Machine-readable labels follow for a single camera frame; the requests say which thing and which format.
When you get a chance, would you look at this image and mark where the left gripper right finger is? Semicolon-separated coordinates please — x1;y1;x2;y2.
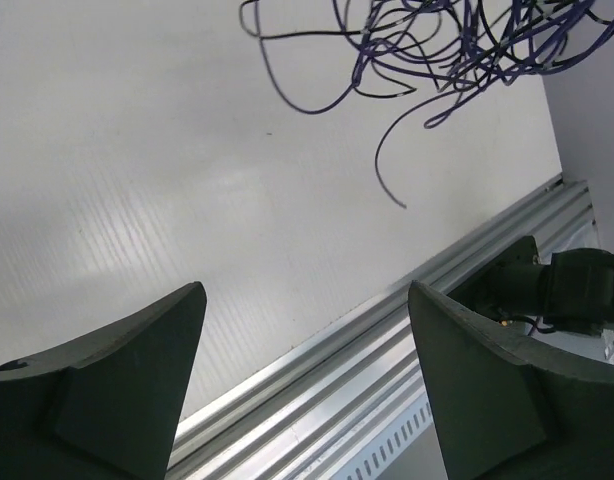
408;282;614;479

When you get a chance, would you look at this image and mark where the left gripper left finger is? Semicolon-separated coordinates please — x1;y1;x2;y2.
0;282;207;479

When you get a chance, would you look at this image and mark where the purple black cable bundle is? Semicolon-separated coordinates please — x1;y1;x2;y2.
239;0;614;209

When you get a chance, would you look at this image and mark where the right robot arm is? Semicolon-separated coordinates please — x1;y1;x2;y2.
449;236;614;337

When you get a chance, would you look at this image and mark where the white slotted cable duct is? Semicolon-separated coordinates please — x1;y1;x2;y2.
321;392;433;480

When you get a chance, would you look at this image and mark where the aluminium mounting rail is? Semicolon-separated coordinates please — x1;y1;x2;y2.
166;179;594;479

